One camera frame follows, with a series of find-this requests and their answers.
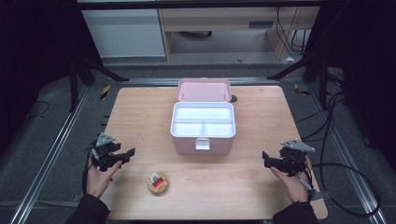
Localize dark curtain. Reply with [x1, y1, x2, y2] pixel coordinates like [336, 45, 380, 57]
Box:
[303, 0, 396, 169]
[0, 0, 104, 150]

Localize thin black floor cable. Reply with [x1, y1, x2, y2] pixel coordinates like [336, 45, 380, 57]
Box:
[24, 101, 50, 120]

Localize black floor cables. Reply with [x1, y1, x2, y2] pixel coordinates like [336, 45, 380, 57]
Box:
[295, 91, 347, 144]

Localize person's right hand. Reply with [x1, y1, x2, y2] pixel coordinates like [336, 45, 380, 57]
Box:
[269, 155, 313, 203]

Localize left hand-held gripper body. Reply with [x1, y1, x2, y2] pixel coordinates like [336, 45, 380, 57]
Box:
[88, 133, 130, 172]

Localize pink storage box with lid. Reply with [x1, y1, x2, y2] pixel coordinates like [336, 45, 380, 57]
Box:
[170, 77, 236, 156]

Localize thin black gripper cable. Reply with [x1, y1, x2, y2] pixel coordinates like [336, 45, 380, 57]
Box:
[81, 148, 95, 194]

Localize aluminium floor rail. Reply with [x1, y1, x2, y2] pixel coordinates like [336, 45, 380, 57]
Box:
[306, 83, 389, 224]
[120, 77, 283, 87]
[10, 85, 92, 224]

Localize white tray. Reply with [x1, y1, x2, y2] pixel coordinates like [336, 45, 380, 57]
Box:
[170, 101, 236, 139]

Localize black looped gripper cable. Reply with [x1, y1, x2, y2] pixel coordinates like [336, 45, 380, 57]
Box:
[309, 162, 381, 217]

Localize yellow black tape strip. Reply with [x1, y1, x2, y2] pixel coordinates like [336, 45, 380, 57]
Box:
[293, 83, 311, 97]
[99, 84, 111, 101]

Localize hanging black cables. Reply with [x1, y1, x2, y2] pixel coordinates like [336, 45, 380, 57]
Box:
[275, 7, 312, 56]

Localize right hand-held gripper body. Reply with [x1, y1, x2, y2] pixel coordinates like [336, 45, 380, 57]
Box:
[271, 138, 316, 177]

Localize black metal stand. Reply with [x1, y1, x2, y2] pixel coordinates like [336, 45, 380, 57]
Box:
[68, 55, 129, 112]
[266, 55, 344, 110]

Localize grey cable plug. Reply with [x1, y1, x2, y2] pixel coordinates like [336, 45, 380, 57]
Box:
[294, 173, 315, 192]

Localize person's left hand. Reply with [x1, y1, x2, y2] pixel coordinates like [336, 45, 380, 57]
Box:
[86, 155, 123, 199]

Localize light wooden desk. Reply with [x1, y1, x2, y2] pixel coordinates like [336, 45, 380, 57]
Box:
[158, 7, 321, 61]

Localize white cabinet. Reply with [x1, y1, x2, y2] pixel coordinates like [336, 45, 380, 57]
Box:
[81, 8, 166, 59]

